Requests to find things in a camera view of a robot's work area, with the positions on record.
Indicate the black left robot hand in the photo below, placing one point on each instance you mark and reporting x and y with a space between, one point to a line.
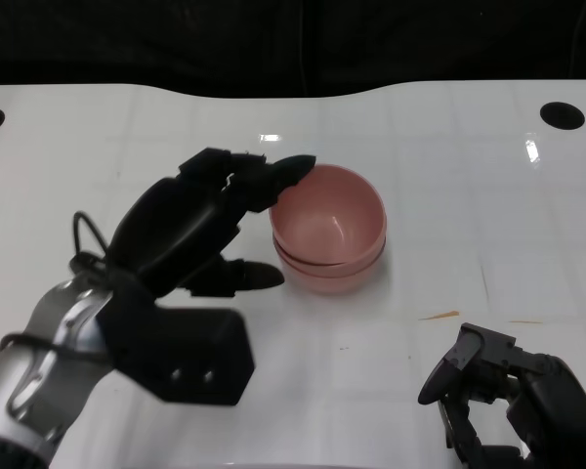
176 229

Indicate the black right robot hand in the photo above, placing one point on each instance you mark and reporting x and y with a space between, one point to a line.
552 396

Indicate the pink plastic bowl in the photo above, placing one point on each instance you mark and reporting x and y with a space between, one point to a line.
332 285
327 215
322 269

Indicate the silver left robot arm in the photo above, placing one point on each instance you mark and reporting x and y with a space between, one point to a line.
24 391

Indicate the black curtain backdrop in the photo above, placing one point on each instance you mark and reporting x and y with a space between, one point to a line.
224 39

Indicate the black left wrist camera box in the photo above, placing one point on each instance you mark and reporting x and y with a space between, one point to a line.
190 352

